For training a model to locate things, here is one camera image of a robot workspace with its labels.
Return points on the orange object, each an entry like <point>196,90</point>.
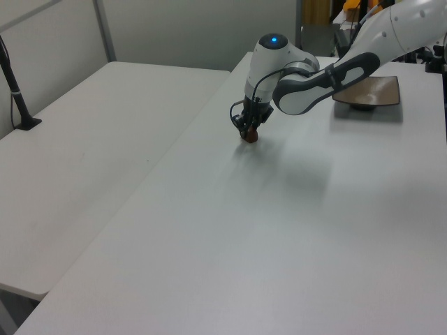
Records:
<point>351,4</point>

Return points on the black camera stand pole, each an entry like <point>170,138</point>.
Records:
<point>15,94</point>

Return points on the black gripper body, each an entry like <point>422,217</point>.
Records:
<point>256,113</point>

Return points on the square brown ceramic plate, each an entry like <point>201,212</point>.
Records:
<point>377,92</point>

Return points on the small round brown food item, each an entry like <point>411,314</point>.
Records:
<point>250,137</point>

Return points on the wooden cabinet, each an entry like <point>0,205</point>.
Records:
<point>316,12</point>

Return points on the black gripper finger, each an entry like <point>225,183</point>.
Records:
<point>242,130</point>
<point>257,127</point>

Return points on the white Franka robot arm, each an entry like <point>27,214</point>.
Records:
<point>349,73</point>

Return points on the black equipment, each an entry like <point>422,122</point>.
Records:
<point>436,59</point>

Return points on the grey metal partition post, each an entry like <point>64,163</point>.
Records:
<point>104,31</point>
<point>299,24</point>

